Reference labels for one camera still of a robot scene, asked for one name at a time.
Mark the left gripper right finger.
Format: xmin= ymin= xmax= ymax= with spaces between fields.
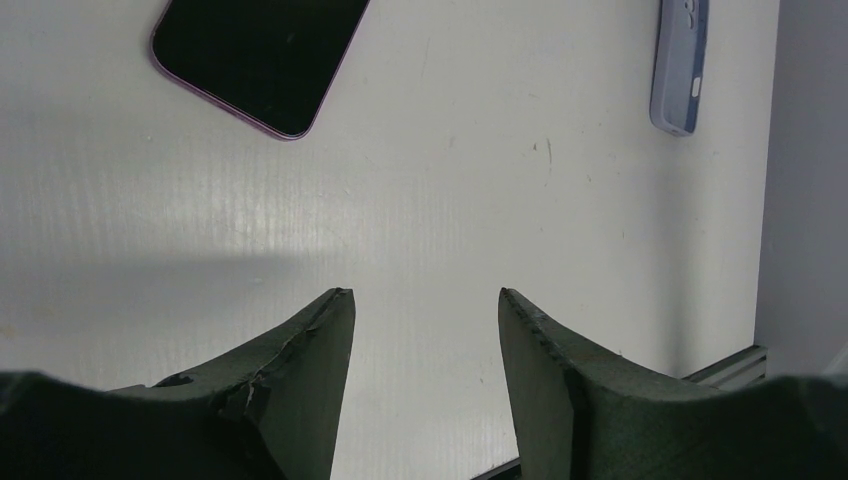
xmin=498 ymin=288 xmax=847 ymax=479

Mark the black phone purple frame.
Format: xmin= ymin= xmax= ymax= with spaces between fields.
xmin=150 ymin=0 xmax=368 ymax=140

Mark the lavender phone case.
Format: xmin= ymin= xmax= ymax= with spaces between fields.
xmin=649 ymin=0 xmax=710 ymax=137

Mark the right aluminium frame rail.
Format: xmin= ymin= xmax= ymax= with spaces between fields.
xmin=684 ymin=345 xmax=768 ymax=391

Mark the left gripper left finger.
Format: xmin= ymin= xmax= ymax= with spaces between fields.
xmin=1 ymin=288 xmax=356 ymax=479

